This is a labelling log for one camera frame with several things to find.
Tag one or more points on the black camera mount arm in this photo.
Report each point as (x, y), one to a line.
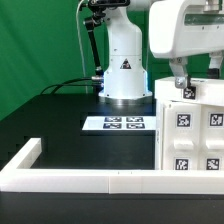
(98, 8)

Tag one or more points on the white workspace border frame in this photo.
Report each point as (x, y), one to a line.
(19, 176)

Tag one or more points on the white cabinet top block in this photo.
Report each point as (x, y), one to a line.
(201, 91)

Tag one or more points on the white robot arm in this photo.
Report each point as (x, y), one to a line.
(119, 44)

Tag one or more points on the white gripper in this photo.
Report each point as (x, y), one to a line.
(180, 28)

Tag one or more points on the white cabinet body box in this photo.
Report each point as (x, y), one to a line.
(160, 105)

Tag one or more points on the white marker base plate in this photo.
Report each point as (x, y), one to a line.
(119, 123)

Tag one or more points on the white cabinet door panel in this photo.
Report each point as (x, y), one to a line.
(181, 136)

